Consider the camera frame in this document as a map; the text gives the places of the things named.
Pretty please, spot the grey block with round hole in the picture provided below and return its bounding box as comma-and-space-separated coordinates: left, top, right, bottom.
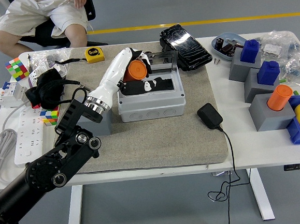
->
75, 106, 115, 139

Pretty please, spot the brown electronic part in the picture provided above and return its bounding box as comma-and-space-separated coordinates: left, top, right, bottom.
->
219, 42, 237, 58

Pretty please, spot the square yellow tape measure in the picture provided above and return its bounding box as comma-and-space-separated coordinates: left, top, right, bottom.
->
53, 46, 106, 67

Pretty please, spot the grey electrical box clear lid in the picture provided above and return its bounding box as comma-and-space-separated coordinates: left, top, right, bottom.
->
113, 49, 188, 124

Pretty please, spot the clear plastic bag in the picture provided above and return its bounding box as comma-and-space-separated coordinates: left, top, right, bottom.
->
27, 47, 75, 83

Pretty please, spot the white circuit breaker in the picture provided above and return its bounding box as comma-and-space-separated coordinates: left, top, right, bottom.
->
0, 79, 30, 109

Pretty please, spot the person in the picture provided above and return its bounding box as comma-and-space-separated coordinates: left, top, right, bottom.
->
0, 0, 92, 58

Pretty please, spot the blue bottle-shaped block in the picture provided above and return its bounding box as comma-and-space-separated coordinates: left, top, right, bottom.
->
238, 38, 262, 64
255, 60, 281, 86

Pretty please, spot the dark capacitor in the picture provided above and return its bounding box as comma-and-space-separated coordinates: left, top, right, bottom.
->
213, 36, 225, 50

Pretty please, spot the orange cylinder battery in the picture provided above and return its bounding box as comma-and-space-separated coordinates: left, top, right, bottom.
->
265, 84, 295, 113
121, 59, 149, 83

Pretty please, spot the large colourful puzzle cube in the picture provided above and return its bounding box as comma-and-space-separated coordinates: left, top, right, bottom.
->
4, 56, 31, 83

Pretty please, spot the white table leg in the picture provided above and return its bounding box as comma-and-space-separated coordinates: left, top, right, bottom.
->
62, 184, 86, 224
247, 167, 276, 223

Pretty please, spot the blue-grey oval tray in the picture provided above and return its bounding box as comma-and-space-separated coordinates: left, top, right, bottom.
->
210, 31, 248, 63

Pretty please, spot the black office chair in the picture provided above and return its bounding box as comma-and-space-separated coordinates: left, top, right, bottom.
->
15, 0, 109, 53

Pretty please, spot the white power strip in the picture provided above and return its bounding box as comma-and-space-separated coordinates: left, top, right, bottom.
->
10, 104, 48, 169

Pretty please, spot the small colourful puzzle cube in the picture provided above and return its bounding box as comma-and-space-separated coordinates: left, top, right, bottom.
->
39, 104, 63, 127

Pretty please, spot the black power adapter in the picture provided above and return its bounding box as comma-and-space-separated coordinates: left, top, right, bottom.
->
196, 101, 224, 131

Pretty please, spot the black adapter cord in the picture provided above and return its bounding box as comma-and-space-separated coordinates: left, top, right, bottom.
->
202, 124, 254, 224

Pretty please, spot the grey-brown mat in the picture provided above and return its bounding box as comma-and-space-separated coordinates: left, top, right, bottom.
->
42, 36, 230, 177

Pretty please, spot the grey block holder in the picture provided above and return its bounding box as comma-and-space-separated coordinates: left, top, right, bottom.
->
225, 45, 264, 83
242, 66, 282, 104
247, 91, 297, 132

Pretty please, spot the black cracked glossy case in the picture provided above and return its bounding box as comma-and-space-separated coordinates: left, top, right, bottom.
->
158, 21, 214, 73

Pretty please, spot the white purple package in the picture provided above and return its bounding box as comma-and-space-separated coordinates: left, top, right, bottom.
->
26, 68, 42, 88

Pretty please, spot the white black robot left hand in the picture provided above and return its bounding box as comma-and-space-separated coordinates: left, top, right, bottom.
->
84, 44, 178, 114

